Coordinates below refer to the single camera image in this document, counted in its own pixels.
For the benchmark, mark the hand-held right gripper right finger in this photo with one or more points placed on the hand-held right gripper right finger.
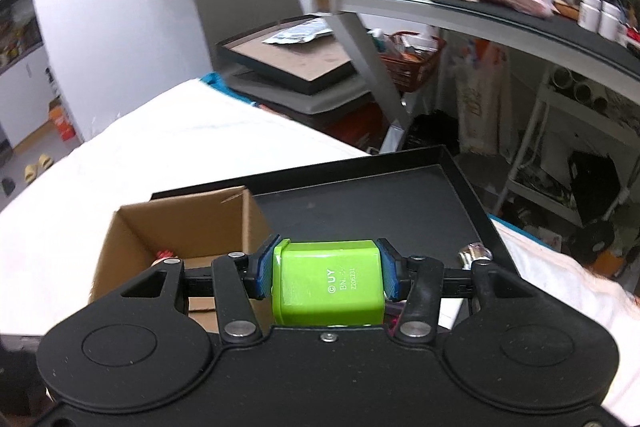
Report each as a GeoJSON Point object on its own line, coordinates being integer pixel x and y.
{"type": "Point", "coordinates": [389, 273]}

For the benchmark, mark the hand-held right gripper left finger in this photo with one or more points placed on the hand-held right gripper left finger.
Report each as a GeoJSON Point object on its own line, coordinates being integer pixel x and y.
{"type": "Point", "coordinates": [265, 271]}

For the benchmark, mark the brown cardboard box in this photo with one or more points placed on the brown cardboard box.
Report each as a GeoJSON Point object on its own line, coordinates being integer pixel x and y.
{"type": "Point", "coordinates": [190, 217]}

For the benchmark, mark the black shallow tray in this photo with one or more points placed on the black shallow tray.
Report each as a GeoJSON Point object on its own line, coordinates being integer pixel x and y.
{"type": "Point", "coordinates": [360, 207]}

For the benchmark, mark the dark red box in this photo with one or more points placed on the dark red box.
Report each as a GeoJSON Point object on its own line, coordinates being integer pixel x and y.
{"type": "Point", "coordinates": [350, 127]}

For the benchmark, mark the white printed shopping bag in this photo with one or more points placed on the white printed shopping bag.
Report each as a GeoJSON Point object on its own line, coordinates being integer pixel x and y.
{"type": "Point", "coordinates": [475, 107]}

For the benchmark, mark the teal cloth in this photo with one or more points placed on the teal cloth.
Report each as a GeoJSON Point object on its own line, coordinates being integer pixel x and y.
{"type": "Point", "coordinates": [215, 83]}

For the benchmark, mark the red basket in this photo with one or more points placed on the red basket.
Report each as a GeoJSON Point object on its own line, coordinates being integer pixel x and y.
{"type": "Point", "coordinates": [415, 67]}

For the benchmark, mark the white shelf rack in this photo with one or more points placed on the white shelf rack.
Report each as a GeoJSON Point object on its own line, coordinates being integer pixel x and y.
{"type": "Point", "coordinates": [535, 117]}

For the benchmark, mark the black bag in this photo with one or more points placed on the black bag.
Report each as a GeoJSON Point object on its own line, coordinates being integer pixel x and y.
{"type": "Point", "coordinates": [592, 182]}

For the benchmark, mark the silver foil packet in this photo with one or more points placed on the silver foil packet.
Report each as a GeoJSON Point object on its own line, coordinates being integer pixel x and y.
{"type": "Point", "coordinates": [300, 31]}

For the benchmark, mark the yellow slipper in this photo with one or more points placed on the yellow slipper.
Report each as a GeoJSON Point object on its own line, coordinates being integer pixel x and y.
{"type": "Point", "coordinates": [45, 161]}
{"type": "Point", "coordinates": [31, 173]}

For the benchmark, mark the orange box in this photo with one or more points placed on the orange box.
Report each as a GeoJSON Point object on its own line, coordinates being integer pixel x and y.
{"type": "Point", "coordinates": [62, 122]}

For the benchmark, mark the small black floor item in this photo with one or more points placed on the small black floor item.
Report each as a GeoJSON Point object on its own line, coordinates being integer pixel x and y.
{"type": "Point", "coordinates": [8, 186]}

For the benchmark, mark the glass top desk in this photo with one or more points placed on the glass top desk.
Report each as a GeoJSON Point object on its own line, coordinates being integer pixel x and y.
{"type": "Point", "coordinates": [500, 14]}

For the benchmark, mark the white storage cabinet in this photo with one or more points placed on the white storage cabinet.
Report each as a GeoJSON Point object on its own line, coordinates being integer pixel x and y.
{"type": "Point", "coordinates": [15, 32]}

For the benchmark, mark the black picture frame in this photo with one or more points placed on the black picture frame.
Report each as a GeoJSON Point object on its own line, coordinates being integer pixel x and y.
{"type": "Point", "coordinates": [300, 62]}

